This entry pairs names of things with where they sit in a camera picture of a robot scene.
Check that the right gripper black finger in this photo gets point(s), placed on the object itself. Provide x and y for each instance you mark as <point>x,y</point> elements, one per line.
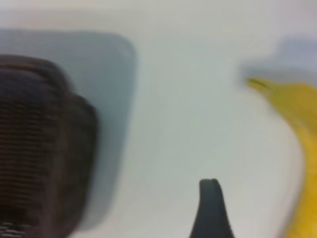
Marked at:
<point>211,215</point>

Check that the yellow banana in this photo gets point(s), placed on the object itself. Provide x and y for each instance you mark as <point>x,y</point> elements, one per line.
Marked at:
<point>299,116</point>

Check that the dark brown wicker basket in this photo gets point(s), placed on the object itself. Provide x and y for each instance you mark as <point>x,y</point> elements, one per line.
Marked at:
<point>37,138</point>

